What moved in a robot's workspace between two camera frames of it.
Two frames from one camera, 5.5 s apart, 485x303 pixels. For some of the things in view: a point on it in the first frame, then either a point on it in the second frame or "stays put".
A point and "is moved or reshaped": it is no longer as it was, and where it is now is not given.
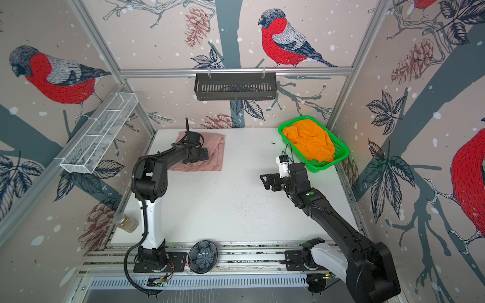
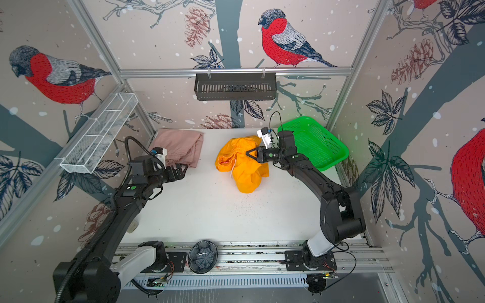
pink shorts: [215, 143] is moved or reshaped
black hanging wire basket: [235, 86] stays put
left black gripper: [203, 155] → [180, 173]
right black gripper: [271, 176] → [263, 155]
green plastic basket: [312, 143] stays put
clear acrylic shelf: [89, 149] stays put
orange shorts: [311, 140] → [247, 172]
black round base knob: [203, 256] stays put
